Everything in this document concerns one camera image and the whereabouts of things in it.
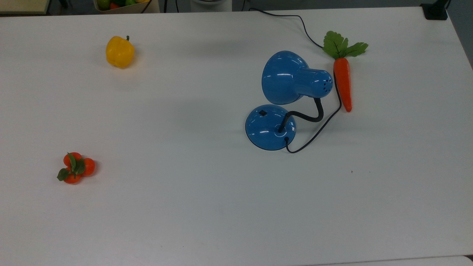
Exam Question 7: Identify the blue desk lamp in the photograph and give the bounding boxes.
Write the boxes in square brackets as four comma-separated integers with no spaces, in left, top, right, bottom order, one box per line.
[245,50,333,151]

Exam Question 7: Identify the orange toy carrot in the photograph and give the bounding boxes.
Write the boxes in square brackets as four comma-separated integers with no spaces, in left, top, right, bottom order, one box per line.
[322,31,369,113]

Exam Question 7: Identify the yellow toy bell pepper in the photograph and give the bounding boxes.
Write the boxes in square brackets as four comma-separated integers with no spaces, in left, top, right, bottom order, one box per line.
[106,35,135,69]

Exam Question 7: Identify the orange tangerine cluster with leaves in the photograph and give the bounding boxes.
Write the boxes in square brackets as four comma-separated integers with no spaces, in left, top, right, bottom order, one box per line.
[57,152,96,185]

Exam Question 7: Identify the beige fruit basket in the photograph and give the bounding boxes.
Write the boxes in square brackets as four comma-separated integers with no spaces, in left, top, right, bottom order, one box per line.
[93,0,160,14]

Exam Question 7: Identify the beige flat board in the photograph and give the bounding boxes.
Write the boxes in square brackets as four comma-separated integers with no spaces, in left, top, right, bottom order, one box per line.
[0,0,51,15]

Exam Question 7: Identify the black lamp power cable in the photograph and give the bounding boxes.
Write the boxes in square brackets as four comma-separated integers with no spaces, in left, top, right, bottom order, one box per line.
[248,7,342,154]

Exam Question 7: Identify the black clamp mount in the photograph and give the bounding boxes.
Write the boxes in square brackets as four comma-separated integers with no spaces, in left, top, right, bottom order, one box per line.
[421,0,449,20]

